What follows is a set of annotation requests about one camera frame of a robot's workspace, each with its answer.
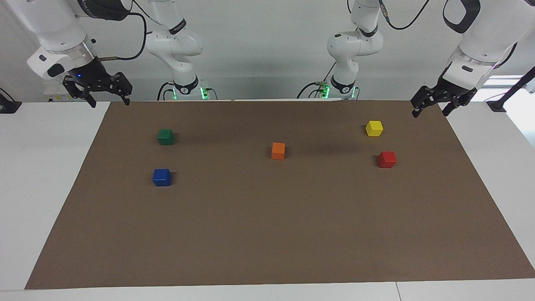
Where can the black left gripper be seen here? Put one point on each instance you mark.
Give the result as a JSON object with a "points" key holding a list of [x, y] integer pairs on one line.
{"points": [[455, 90]]}

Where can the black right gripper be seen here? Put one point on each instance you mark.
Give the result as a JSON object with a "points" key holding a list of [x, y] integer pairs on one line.
{"points": [[94, 75]]}

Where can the red cube block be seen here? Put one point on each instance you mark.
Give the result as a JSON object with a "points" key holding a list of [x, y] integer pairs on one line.
{"points": [[387, 160]]}

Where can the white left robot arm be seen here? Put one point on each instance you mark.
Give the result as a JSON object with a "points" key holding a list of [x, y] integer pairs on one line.
{"points": [[355, 42]]}

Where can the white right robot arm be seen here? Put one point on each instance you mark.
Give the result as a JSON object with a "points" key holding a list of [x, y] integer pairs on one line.
{"points": [[175, 42]]}

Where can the yellow cube block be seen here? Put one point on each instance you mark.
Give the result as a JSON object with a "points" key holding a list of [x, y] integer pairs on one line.
{"points": [[374, 128]]}

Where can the green cube block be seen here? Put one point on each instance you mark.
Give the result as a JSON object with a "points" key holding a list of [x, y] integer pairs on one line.
{"points": [[166, 137]]}

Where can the blue cube block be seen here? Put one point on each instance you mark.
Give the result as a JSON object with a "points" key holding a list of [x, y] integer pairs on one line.
{"points": [[161, 177]]}

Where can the orange cube block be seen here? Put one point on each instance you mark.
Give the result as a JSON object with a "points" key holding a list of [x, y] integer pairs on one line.
{"points": [[278, 151]]}

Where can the white control box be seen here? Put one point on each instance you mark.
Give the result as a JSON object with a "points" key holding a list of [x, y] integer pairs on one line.
{"points": [[56, 93]]}

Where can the brown table mat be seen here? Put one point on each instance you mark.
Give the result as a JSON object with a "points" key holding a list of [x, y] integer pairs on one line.
{"points": [[267, 217]]}

